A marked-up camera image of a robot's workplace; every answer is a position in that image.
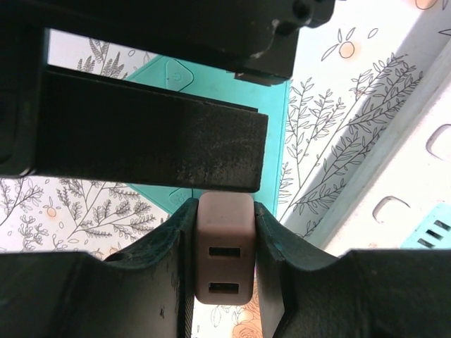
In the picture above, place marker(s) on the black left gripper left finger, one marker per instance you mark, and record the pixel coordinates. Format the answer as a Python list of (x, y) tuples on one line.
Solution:
[(105, 299)]

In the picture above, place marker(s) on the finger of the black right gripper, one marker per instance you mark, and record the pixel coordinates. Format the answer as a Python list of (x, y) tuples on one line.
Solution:
[(176, 28), (158, 141)]

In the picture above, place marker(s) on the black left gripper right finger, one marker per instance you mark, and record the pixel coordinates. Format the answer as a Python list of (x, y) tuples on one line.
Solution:
[(352, 299)]

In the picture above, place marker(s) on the mauve plug adapter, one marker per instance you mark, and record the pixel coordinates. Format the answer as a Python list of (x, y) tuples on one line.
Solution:
[(223, 229)]

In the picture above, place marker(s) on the white power strip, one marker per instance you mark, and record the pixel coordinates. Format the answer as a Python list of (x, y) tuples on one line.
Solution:
[(405, 169)]

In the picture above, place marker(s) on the teal power strip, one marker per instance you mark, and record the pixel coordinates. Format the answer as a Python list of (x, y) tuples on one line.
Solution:
[(278, 141)]

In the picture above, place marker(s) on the floral patterned table mat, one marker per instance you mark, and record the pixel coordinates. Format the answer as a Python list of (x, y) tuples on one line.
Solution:
[(317, 123)]

